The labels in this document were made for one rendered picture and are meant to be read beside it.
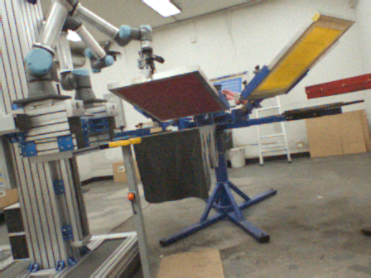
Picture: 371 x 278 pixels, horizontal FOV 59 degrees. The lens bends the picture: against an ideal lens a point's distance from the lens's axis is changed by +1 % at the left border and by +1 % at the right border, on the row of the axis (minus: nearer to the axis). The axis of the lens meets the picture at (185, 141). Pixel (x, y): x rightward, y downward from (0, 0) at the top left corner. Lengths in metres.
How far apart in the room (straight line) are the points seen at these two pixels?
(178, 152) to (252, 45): 4.85
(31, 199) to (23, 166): 0.21
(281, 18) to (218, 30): 1.18
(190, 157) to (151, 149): 0.25
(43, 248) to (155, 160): 0.90
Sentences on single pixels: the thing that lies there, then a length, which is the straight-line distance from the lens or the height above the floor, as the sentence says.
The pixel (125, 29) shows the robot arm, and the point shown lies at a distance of 2.03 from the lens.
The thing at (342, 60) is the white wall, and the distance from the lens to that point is 6.58.
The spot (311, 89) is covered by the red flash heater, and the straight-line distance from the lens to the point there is 2.42.
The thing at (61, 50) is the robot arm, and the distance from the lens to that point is 2.58.
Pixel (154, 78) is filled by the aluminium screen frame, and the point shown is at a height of 1.28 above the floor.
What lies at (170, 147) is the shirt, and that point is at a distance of 1.98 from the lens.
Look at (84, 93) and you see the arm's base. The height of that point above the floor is 1.31.
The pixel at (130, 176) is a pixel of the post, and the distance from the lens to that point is 1.79.
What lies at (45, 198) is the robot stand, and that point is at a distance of 2.24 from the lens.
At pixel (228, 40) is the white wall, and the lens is 6.71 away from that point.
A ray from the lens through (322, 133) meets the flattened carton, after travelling 6.42.
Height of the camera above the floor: 0.99
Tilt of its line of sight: 3 degrees down
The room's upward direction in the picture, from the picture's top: 9 degrees counter-clockwise
